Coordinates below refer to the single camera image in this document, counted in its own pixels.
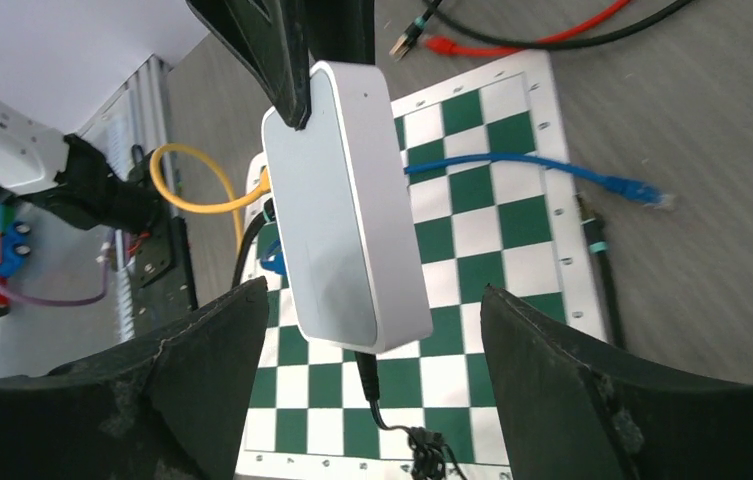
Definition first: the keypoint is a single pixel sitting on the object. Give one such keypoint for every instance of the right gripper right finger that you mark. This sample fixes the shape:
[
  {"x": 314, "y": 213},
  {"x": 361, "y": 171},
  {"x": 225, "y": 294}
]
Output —
[{"x": 573, "y": 407}]

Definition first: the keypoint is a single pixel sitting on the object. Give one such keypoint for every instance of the white switch box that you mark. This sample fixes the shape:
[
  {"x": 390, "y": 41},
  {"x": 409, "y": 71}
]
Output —
[{"x": 344, "y": 215}]

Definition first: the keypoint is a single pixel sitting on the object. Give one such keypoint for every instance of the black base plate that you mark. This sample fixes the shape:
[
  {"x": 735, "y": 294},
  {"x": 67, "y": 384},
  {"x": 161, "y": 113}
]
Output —
[{"x": 161, "y": 273}]

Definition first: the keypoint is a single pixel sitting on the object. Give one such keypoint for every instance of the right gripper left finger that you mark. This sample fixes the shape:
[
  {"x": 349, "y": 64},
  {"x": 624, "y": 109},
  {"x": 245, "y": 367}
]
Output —
[{"x": 170, "y": 404}]

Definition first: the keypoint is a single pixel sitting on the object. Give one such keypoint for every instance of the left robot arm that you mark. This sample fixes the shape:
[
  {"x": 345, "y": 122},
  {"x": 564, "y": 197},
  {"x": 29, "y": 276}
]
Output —
[{"x": 69, "y": 177}]

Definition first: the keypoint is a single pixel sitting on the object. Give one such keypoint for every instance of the green white chessboard mat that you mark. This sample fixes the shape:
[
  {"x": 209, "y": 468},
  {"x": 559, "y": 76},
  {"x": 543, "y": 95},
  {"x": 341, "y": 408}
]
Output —
[{"x": 507, "y": 224}]

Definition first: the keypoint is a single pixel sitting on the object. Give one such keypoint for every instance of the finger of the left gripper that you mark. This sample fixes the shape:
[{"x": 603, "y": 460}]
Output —
[{"x": 275, "y": 40}]

